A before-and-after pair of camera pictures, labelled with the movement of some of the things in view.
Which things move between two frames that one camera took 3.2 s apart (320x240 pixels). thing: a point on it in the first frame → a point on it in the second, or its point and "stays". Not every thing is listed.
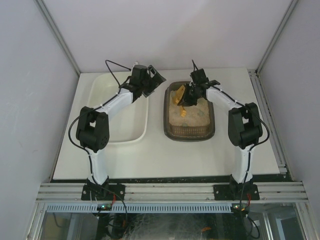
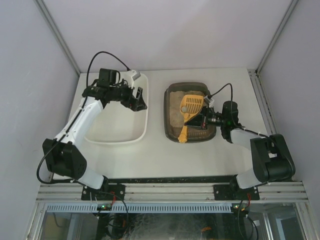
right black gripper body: [189, 94] → [203, 119]
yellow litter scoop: [178, 96] → [190, 105]
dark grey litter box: [198, 125] stays
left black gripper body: [152, 83] → [132, 97]
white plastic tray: [130, 125] stays
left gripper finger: [155, 76] → [139, 103]
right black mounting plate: [233, 192] stays
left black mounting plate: [105, 191] stays
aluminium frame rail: [286, 191] stays
